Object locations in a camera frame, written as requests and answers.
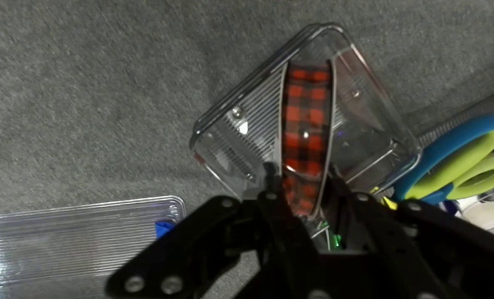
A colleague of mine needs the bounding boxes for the small blue cap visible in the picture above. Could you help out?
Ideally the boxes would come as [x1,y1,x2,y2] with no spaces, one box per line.
[153,220,176,240]

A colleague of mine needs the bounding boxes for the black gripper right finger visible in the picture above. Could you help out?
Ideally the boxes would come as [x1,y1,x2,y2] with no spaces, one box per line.
[318,180,494,299]

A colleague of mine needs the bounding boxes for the clear narrow ribbed case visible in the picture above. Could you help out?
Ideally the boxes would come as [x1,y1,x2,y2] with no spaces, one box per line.
[0,195,188,299]

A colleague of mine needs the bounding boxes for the red plaid ribbon spool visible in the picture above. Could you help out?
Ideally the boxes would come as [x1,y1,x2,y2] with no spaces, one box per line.
[279,59,336,221]

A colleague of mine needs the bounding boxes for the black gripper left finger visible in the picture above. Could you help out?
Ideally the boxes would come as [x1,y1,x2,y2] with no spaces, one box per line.
[105,165,318,299]

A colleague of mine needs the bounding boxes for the blue green scissors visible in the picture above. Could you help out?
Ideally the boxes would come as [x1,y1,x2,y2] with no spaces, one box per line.
[393,113,494,205]

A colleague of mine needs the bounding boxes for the grey tablecloth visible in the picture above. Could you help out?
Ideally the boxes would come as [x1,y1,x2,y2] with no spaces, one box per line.
[0,0,494,299]

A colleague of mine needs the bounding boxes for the clear square case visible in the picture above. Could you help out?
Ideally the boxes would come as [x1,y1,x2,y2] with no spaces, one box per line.
[188,22,424,223]

